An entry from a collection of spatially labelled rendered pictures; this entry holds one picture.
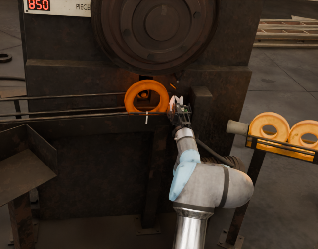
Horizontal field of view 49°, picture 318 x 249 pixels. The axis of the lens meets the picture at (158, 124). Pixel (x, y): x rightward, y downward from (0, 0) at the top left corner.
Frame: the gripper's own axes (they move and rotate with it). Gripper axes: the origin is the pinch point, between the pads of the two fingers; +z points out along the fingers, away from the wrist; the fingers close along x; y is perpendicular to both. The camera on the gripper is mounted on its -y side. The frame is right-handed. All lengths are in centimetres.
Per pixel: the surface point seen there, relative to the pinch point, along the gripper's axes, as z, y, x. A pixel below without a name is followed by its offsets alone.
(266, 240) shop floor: -41, -65, -57
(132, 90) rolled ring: -1.7, 6.7, 19.1
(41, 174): -33, -5, 53
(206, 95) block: -3.4, 6.2, -12.3
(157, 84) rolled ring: -0.7, 9.3, 9.0
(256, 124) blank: -16.2, 2.4, -32.2
